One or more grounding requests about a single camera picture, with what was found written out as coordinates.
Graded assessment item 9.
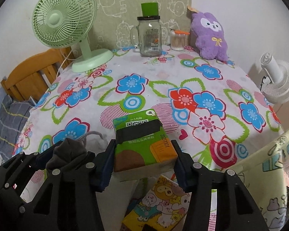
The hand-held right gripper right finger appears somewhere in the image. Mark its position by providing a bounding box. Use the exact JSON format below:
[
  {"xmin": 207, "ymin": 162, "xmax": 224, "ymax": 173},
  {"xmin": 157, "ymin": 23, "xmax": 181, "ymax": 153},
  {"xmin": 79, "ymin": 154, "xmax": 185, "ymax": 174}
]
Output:
[{"xmin": 171, "ymin": 140, "xmax": 270, "ymax": 231}]

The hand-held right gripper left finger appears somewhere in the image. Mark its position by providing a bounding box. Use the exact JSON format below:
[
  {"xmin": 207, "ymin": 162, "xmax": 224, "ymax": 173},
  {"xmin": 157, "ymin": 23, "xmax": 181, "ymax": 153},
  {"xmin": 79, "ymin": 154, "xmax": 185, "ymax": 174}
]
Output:
[{"xmin": 22, "ymin": 141, "xmax": 116, "ymax": 231}]

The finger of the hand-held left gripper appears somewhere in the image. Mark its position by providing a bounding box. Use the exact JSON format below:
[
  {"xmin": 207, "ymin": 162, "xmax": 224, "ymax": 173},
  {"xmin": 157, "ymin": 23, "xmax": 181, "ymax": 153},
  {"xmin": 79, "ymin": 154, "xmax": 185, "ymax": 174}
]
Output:
[{"xmin": 0, "ymin": 150, "xmax": 54, "ymax": 212}]

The grey drawstring pouch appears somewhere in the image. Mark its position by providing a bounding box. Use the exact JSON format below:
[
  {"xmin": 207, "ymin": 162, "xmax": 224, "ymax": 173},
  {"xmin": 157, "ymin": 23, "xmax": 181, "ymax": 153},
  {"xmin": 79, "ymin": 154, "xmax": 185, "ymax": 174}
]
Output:
[{"xmin": 45, "ymin": 131, "xmax": 105, "ymax": 174}]

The green tissue pack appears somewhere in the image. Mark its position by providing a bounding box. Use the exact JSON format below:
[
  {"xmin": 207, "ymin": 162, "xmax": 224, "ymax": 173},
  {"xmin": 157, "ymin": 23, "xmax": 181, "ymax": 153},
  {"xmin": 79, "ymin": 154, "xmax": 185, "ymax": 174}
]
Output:
[{"xmin": 112, "ymin": 108, "xmax": 179, "ymax": 182}]

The yellow fabric storage box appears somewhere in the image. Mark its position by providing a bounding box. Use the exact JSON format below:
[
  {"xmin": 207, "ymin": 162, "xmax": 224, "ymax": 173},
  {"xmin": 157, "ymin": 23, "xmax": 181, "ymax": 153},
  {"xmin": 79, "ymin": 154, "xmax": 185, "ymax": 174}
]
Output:
[{"xmin": 230, "ymin": 123, "xmax": 289, "ymax": 231}]

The cartoon print tissue pack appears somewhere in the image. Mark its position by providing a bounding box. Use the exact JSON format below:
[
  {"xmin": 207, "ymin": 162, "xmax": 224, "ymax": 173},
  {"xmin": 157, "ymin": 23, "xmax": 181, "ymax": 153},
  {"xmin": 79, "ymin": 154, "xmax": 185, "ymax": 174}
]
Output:
[{"xmin": 122, "ymin": 175, "xmax": 192, "ymax": 231}]

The grey plaid pillow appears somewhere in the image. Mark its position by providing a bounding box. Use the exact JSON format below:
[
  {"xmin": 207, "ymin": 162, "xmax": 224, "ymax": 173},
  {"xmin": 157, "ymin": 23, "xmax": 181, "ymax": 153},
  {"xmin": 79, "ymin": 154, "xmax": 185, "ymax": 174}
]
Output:
[{"xmin": 0, "ymin": 94, "xmax": 36, "ymax": 154}]

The wooden bed headboard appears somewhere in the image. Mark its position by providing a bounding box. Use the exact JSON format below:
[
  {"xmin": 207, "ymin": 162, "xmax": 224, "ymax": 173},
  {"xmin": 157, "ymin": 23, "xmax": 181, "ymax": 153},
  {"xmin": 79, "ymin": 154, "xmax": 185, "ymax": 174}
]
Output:
[{"xmin": 0, "ymin": 48, "xmax": 75, "ymax": 101}]

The floral tablecloth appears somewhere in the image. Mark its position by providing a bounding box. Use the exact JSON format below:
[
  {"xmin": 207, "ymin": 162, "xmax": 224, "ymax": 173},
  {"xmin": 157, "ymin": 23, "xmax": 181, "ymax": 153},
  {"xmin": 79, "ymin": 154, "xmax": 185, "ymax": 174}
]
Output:
[{"xmin": 12, "ymin": 44, "xmax": 286, "ymax": 205}]

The cotton swab container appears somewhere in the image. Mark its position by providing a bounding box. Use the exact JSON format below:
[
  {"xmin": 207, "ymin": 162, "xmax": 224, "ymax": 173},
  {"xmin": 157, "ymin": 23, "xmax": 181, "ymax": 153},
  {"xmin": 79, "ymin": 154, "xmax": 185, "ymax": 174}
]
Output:
[{"xmin": 171, "ymin": 29, "xmax": 190, "ymax": 51}]

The white standing fan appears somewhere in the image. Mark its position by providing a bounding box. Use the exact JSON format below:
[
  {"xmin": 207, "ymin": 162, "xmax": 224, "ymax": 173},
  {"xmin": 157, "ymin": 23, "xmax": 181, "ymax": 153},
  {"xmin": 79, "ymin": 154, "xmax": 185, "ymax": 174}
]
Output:
[{"xmin": 259, "ymin": 53, "xmax": 289, "ymax": 104}]

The purple plush bunny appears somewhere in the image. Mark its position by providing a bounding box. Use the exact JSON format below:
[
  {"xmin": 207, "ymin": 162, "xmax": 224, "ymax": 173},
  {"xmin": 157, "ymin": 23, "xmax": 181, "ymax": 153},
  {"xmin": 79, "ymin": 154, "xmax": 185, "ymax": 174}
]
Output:
[{"xmin": 187, "ymin": 5, "xmax": 229, "ymax": 62}]

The green desk fan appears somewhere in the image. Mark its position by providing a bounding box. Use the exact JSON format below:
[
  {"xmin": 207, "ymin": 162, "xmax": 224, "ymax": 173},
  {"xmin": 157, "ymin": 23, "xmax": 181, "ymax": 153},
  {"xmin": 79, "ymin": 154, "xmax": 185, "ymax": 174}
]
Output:
[{"xmin": 32, "ymin": 0, "xmax": 114, "ymax": 73}]

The green patterned board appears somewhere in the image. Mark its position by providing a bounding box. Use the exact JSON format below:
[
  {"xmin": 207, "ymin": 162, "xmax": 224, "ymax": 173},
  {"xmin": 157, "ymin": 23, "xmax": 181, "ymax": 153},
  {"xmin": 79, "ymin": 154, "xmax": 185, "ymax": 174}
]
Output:
[{"xmin": 94, "ymin": 0, "xmax": 192, "ymax": 50}]

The white fan cable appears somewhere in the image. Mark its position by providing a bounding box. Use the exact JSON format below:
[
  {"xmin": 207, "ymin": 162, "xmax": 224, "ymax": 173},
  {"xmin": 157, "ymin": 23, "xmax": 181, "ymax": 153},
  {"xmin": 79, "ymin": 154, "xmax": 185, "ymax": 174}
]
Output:
[{"xmin": 55, "ymin": 49, "xmax": 74, "ymax": 78}]

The glass jar with handle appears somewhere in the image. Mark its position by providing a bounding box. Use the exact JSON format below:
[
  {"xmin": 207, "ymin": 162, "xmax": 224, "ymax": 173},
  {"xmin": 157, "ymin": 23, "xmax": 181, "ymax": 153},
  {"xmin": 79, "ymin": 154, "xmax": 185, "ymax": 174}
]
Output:
[{"xmin": 129, "ymin": 16, "xmax": 162, "ymax": 58}]

